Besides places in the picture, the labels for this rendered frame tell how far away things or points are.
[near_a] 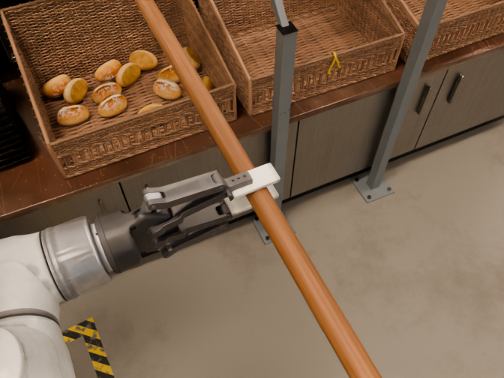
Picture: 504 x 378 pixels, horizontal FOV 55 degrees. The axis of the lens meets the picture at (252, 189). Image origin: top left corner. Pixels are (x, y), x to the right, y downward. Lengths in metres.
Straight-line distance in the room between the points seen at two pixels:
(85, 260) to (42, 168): 0.98
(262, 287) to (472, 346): 0.77
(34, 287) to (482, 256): 1.79
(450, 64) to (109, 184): 1.22
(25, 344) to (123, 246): 0.16
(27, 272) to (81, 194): 0.91
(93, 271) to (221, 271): 1.33
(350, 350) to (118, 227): 0.29
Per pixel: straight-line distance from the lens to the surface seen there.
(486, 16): 1.93
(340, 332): 0.55
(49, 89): 1.68
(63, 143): 1.38
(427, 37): 1.59
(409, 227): 2.08
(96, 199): 1.51
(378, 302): 1.89
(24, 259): 0.59
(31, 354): 0.50
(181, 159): 1.47
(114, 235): 0.58
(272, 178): 0.62
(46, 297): 0.58
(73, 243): 0.58
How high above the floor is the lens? 1.69
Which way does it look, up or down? 55 degrees down
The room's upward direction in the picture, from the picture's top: straight up
